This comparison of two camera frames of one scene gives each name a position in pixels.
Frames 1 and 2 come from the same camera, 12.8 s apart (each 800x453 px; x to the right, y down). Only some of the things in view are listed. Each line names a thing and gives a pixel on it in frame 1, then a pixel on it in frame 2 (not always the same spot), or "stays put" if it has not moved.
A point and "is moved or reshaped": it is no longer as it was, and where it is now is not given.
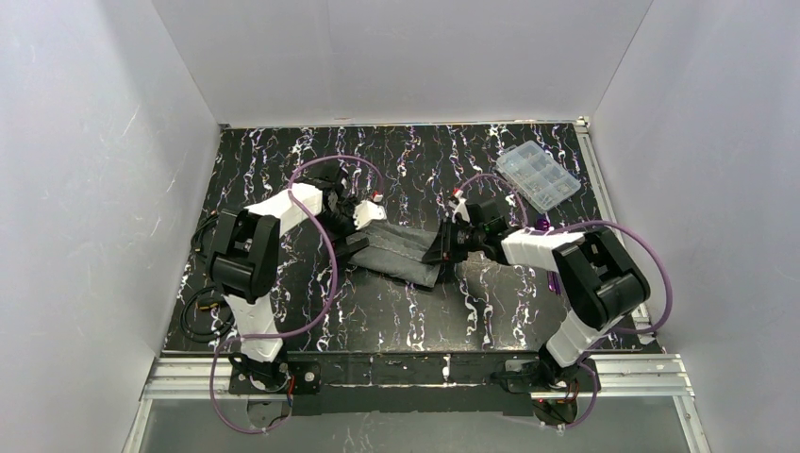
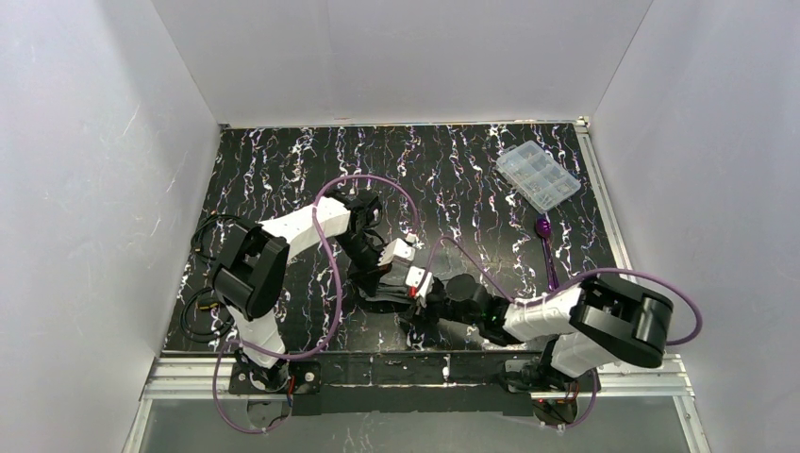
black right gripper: (447, 241) to (430, 301)
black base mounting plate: (426, 382) stays put
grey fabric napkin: (396, 250) is moved or reshaped
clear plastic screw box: (537, 176) stays put
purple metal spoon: (543, 224) stays put
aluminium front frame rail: (619, 375) stays put
